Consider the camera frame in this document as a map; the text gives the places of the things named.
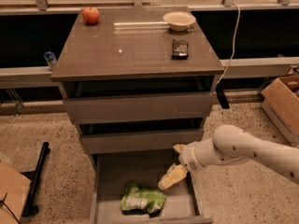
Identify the black metal pole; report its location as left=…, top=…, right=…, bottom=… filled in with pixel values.
left=21, top=142, right=50, bottom=217

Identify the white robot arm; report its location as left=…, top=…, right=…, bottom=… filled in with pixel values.
left=158, top=125, right=299, bottom=189

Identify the black cable left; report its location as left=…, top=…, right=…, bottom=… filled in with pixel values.
left=0, top=192, right=21, bottom=224

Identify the white bowl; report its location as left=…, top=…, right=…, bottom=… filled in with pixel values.
left=163, top=11, right=196, bottom=32

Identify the red apple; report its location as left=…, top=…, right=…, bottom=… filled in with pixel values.
left=82, top=7, right=100, bottom=24

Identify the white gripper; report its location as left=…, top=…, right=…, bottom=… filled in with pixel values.
left=158, top=142, right=203, bottom=189

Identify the cardboard box right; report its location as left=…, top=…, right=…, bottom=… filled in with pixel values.
left=262, top=75, right=299, bottom=147

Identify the cardboard sheet left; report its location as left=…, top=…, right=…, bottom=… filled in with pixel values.
left=0, top=161, right=30, bottom=224

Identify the top drawer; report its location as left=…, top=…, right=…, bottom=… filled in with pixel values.
left=64, top=92, right=215, bottom=124

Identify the middle drawer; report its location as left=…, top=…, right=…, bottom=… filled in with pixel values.
left=79, top=129, right=204, bottom=154

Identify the white cable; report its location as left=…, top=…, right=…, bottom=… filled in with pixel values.
left=214, top=2, right=242, bottom=86

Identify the black snack bar packet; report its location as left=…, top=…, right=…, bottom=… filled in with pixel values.
left=171, top=39, right=189, bottom=60

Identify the green rice chip bag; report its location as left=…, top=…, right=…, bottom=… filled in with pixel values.
left=121, top=180, right=166, bottom=215

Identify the plastic water bottle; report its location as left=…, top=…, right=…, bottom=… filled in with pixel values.
left=44, top=51, right=57, bottom=71

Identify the grey drawer cabinet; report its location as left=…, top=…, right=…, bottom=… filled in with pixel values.
left=50, top=6, right=225, bottom=161

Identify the open bottom drawer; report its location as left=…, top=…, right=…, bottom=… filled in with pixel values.
left=90, top=149, right=213, bottom=224

